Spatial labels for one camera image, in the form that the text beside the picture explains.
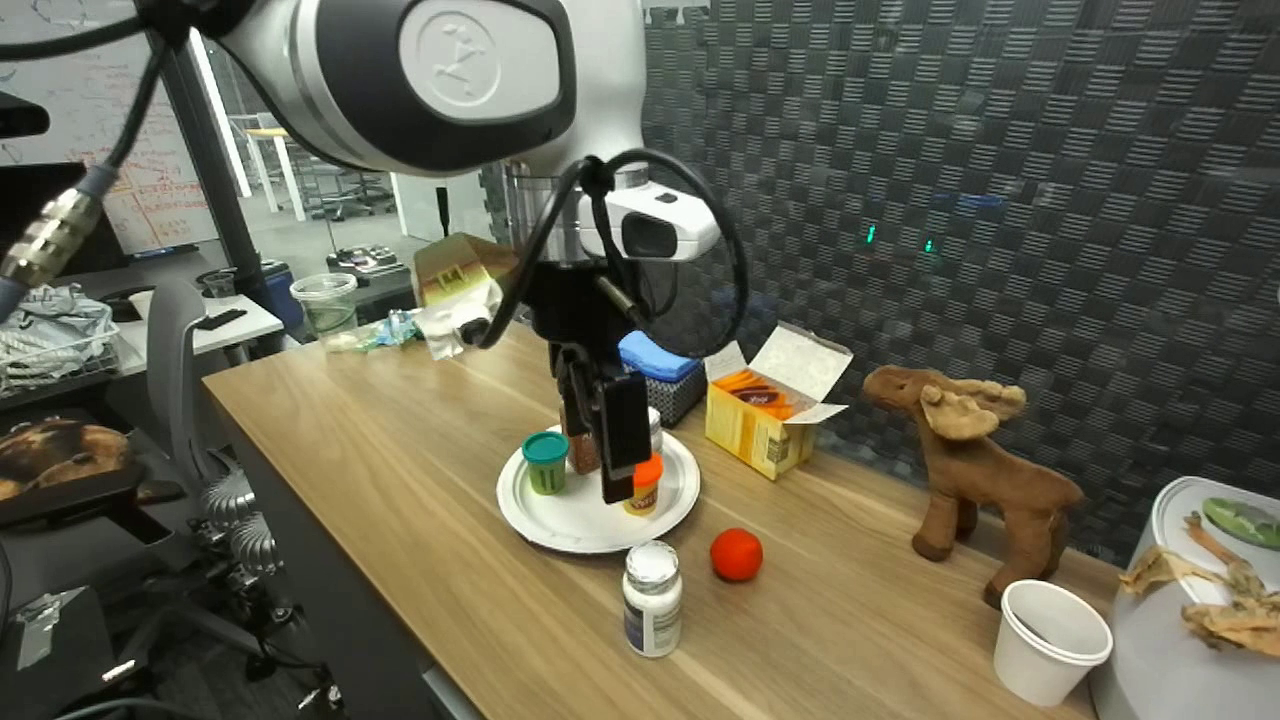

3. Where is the clear plastic cup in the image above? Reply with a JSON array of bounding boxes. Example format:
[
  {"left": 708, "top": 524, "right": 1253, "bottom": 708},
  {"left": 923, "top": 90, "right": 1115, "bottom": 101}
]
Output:
[{"left": 288, "top": 269, "right": 365, "bottom": 341}]

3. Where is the brown moose plush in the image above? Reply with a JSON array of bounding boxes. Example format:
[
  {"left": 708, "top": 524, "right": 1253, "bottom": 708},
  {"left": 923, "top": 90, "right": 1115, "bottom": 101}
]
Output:
[{"left": 855, "top": 363, "right": 1090, "bottom": 612}]

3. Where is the orange lid dough can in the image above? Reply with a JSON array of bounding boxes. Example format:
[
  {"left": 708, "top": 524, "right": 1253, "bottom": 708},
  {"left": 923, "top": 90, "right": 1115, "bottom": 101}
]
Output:
[{"left": 623, "top": 452, "right": 667, "bottom": 515}]

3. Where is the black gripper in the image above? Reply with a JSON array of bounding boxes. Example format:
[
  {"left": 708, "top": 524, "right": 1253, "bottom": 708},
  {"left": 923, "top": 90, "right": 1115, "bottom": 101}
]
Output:
[{"left": 529, "top": 256, "right": 658, "bottom": 509}]

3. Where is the tan cardboard box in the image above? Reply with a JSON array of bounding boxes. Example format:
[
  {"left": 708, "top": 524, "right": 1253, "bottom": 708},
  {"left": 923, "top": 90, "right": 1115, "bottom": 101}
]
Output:
[{"left": 410, "top": 230, "right": 522, "bottom": 318}]

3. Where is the dark brown patterned object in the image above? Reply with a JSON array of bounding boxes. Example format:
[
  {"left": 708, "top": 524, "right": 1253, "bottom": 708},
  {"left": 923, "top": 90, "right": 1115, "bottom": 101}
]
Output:
[{"left": 0, "top": 413, "right": 143, "bottom": 511}]

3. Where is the teal crumpled wrapper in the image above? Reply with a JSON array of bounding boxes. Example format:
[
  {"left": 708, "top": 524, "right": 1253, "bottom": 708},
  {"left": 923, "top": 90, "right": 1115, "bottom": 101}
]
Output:
[{"left": 347, "top": 308, "right": 422, "bottom": 354}]

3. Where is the yellow open carton box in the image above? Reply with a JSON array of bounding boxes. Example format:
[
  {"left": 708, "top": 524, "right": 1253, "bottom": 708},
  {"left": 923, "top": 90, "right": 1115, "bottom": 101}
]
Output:
[{"left": 699, "top": 318, "right": 859, "bottom": 483}]

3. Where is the red tomato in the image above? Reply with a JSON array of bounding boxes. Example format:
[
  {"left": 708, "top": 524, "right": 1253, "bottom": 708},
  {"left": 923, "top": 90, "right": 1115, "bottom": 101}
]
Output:
[{"left": 704, "top": 524, "right": 768, "bottom": 586}]

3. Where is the dark grey patterned box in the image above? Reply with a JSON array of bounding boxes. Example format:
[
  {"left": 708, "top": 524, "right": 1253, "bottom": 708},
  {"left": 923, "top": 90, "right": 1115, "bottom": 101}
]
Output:
[{"left": 646, "top": 366, "right": 708, "bottom": 430}]

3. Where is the white plastic container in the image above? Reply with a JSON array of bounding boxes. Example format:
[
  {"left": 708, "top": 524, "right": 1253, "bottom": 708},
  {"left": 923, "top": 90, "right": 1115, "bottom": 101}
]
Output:
[{"left": 1090, "top": 472, "right": 1280, "bottom": 720}]

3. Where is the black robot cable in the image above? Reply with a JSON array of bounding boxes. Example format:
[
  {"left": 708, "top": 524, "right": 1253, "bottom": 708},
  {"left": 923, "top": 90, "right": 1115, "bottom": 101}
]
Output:
[{"left": 0, "top": 0, "right": 751, "bottom": 360}]

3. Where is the grey crumpled cloth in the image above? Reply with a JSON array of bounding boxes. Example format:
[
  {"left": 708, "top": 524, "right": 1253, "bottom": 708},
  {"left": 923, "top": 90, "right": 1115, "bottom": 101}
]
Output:
[{"left": 0, "top": 280, "right": 129, "bottom": 396}]

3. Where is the white paper plate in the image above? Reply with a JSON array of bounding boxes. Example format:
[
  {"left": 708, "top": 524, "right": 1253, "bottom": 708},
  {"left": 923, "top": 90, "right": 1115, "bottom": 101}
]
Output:
[{"left": 492, "top": 422, "right": 708, "bottom": 558}]

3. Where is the white paper cup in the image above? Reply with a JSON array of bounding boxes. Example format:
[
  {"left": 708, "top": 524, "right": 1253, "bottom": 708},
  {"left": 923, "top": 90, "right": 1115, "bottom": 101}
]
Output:
[{"left": 989, "top": 575, "right": 1119, "bottom": 711}]

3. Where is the black slanted pole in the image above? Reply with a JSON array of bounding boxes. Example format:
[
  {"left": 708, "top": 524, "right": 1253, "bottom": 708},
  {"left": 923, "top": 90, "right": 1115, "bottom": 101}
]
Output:
[{"left": 157, "top": 30, "right": 278, "bottom": 315}]

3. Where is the blue sponge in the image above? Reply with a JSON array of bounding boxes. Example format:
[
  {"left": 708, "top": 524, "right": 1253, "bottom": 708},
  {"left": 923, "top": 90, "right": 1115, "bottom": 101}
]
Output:
[{"left": 614, "top": 329, "right": 704, "bottom": 391}]

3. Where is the teal lid dough can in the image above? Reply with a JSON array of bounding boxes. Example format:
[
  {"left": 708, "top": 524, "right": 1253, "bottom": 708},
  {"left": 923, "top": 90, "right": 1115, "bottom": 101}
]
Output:
[{"left": 522, "top": 428, "right": 575, "bottom": 498}]

